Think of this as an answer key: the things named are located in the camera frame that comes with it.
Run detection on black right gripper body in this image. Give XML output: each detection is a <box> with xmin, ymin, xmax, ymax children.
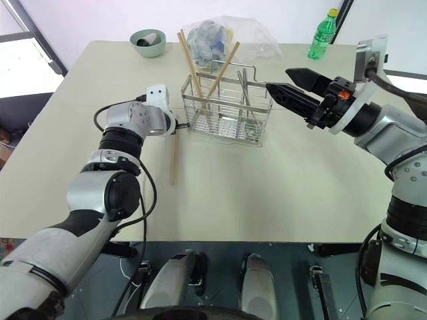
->
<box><xmin>304</xmin><ymin>75</ymin><xmax>357</xmax><ymax>131</ymax></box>

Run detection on green ceramic bowl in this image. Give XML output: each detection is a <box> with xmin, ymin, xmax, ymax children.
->
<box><xmin>129</xmin><ymin>29</ymin><xmax>167</xmax><ymax>59</ymax></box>

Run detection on metal wire basket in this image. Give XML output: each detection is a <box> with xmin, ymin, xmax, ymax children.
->
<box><xmin>181</xmin><ymin>61</ymin><xmax>274</xmax><ymax>149</ymax></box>

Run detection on clear plastic bag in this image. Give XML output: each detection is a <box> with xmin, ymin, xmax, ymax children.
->
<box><xmin>181</xmin><ymin>15</ymin><xmax>283</xmax><ymax>71</ymax></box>

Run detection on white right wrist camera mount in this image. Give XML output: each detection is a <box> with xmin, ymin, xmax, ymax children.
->
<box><xmin>328</xmin><ymin>33</ymin><xmax>390</xmax><ymax>135</ymax></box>

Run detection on black window frame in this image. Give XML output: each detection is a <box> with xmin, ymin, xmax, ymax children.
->
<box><xmin>0</xmin><ymin>0</ymin><xmax>69</xmax><ymax>78</ymax></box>

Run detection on wooden chopstick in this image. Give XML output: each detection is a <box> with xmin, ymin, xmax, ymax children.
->
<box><xmin>176</xmin><ymin>32</ymin><xmax>201</xmax><ymax>98</ymax></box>
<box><xmin>170</xmin><ymin>130</ymin><xmax>179</xmax><ymax>185</ymax></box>
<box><xmin>206</xmin><ymin>41</ymin><xmax>241</xmax><ymax>98</ymax></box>
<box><xmin>179</xmin><ymin>29</ymin><xmax>203</xmax><ymax>98</ymax></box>

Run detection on green plastic bottle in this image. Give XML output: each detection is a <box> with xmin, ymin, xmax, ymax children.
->
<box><xmin>306</xmin><ymin>8</ymin><xmax>340</xmax><ymax>61</ymax></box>

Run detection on brown cardboard box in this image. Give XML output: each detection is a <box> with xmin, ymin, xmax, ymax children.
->
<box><xmin>0</xmin><ymin>129</ymin><xmax>17</xmax><ymax>169</ymax></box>

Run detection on grey paper cup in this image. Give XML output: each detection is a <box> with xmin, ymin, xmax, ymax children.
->
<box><xmin>135</xmin><ymin>32</ymin><xmax>159</xmax><ymax>47</ymax></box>

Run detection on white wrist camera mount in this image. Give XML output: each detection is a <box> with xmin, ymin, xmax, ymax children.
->
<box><xmin>328</xmin><ymin>33</ymin><xmax>390</xmax><ymax>135</ymax></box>
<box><xmin>145</xmin><ymin>83</ymin><xmax>178</xmax><ymax>135</ymax></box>

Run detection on silver rounded robot leg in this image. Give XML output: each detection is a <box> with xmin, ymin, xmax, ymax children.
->
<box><xmin>139</xmin><ymin>249</ymin><xmax>207</xmax><ymax>311</ymax></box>
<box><xmin>240</xmin><ymin>253</ymin><xmax>278</xmax><ymax>320</ymax></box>

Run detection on black strap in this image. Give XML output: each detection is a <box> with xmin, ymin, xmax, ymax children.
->
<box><xmin>137</xmin><ymin>260</ymin><xmax>151</xmax><ymax>286</ymax></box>
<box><xmin>309</xmin><ymin>264</ymin><xmax>336</xmax><ymax>320</ymax></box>

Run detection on dark rounded robot torso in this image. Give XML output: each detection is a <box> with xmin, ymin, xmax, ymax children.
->
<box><xmin>111</xmin><ymin>306</ymin><xmax>256</xmax><ymax>320</ymax></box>

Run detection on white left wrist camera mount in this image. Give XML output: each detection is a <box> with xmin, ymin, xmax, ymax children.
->
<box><xmin>145</xmin><ymin>83</ymin><xmax>178</xmax><ymax>135</ymax></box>

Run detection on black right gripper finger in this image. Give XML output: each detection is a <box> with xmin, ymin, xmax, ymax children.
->
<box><xmin>286</xmin><ymin>67</ymin><xmax>333</xmax><ymax>93</ymax></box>
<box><xmin>265</xmin><ymin>83</ymin><xmax>323</xmax><ymax>118</ymax></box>

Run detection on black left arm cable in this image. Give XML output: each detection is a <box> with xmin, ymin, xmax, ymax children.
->
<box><xmin>93</xmin><ymin>95</ymin><xmax>157</xmax><ymax>317</ymax></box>

